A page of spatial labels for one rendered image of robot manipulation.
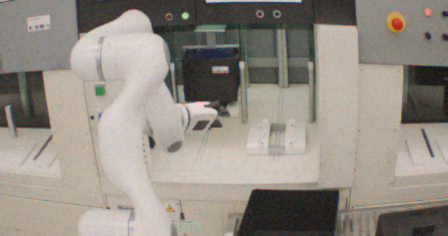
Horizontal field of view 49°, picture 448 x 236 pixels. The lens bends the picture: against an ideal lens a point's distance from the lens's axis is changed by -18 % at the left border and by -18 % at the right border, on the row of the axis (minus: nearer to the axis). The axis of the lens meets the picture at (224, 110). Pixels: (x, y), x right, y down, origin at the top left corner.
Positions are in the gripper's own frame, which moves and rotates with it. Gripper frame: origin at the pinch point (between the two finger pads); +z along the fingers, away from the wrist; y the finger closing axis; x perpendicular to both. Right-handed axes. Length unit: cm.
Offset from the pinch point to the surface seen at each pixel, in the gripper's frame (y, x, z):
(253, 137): -16.4, 5.3, 31.9
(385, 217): 14, -57, 24
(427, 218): 23, -67, 31
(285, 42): -3, 47, 74
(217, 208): -29.5, -14.5, 9.9
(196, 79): -22, 41, 31
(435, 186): 21, -56, 59
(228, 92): -20, 32, 40
